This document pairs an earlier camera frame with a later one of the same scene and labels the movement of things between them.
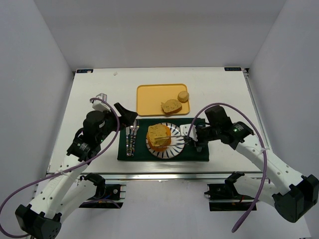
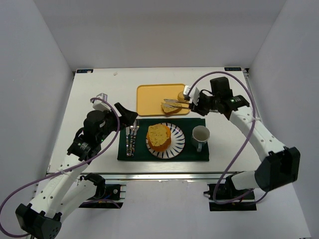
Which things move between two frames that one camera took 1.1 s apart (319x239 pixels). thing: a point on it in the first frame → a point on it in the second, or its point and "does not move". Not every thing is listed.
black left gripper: (117, 118) does not move
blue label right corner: (233, 69) does not move
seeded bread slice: (171, 106) does not move
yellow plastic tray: (149, 97) does not move
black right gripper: (197, 136) → (197, 107)
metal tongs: (187, 138) → (172, 106)
